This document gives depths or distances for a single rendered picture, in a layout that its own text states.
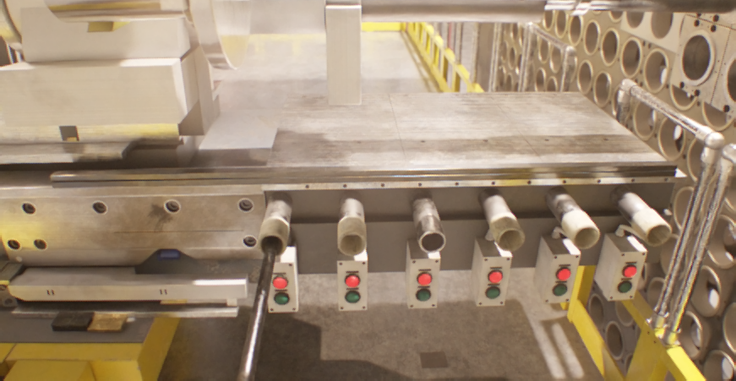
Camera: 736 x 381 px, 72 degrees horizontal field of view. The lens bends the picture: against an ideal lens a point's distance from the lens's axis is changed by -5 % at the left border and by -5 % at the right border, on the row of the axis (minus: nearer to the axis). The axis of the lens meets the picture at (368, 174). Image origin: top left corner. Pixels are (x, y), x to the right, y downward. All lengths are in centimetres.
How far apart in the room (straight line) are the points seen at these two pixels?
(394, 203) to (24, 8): 95
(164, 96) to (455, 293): 161
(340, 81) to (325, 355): 117
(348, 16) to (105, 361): 97
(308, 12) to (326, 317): 138
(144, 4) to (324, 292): 168
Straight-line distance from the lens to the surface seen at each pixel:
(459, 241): 137
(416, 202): 126
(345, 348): 214
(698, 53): 252
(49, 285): 154
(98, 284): 148
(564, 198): 135
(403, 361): 209
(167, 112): 123
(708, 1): 158
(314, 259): 137
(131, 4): 100
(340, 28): 124
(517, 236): 123
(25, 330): 157
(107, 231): 148
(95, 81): 126
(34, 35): 137
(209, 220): 138
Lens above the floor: 150
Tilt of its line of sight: 26 degrees down
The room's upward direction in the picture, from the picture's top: straight up
